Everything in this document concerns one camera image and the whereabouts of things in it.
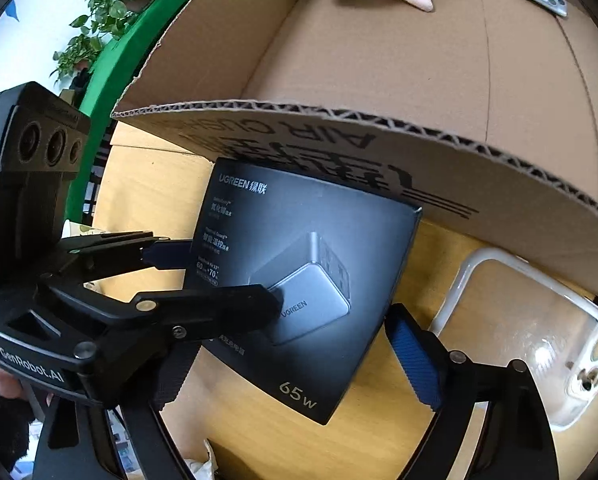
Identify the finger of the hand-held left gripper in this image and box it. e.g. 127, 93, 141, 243
59, 231, 196, 282
36, 271, 286, 361

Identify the brown cardboard box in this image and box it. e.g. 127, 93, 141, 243
110, 0, 598, 306

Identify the black charger box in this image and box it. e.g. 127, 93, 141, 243
188, 156, 424, 426

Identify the white patterned paper cup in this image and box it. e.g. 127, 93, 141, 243
61, 219, 110, 239

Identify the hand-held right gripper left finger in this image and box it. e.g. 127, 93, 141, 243
31, 342, 202, 480

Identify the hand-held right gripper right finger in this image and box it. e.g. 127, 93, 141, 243
385, 304, 554, 480

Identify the white crumpled plastic bag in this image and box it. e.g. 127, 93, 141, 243
183, 437, 220, 480

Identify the person's left forearm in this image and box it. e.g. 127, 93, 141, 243
0, 372, 42, 471

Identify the clear phone case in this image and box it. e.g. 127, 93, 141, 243
429, 247, 598, 433

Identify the green potted plant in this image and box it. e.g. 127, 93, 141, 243
53, 0, 180, 86

